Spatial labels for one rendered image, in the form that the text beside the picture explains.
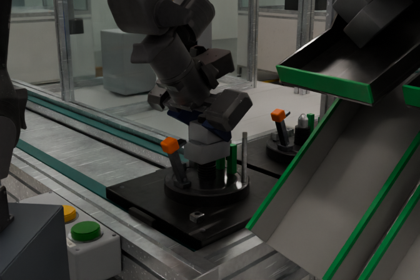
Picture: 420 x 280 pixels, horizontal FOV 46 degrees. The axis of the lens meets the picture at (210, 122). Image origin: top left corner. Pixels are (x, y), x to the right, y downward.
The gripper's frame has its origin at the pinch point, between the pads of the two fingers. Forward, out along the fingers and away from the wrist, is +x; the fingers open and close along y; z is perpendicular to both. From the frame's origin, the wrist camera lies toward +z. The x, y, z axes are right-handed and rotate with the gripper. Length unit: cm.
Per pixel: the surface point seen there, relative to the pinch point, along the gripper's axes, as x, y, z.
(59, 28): 0, 76, 15
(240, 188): 7.6, -6.8, -5.3
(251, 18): 52, 83, 85
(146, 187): 4.6, 7.2, -12.8
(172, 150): -3.0, -1.1, -8.3
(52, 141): 13, 56, -11
